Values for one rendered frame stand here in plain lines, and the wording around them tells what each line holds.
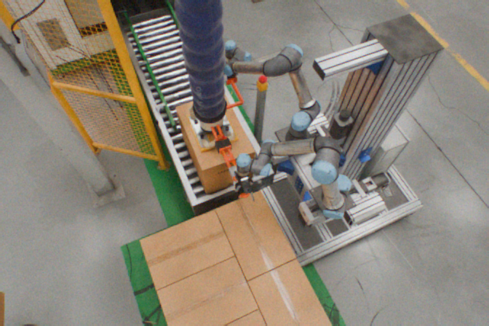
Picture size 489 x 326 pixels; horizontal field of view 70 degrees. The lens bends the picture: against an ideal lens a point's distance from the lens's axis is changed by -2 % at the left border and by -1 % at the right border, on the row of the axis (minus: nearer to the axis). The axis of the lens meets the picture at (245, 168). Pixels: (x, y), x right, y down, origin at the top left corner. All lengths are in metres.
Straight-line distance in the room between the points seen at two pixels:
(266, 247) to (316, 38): 2.99
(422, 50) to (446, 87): 3.06
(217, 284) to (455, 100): 3.40
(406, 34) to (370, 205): 1.14
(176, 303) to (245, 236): 0.67
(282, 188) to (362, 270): 0.99
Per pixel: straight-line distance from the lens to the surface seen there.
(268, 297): 2.60
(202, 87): 2.15
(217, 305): 2.58
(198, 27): 1.83
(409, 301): 3.45
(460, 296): 3.66
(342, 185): 2.13
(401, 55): 1.71
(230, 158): 2.33
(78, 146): 2.94
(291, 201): 3.18
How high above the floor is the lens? 3.10
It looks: 61 degrees down
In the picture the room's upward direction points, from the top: 2 degrees clockwise
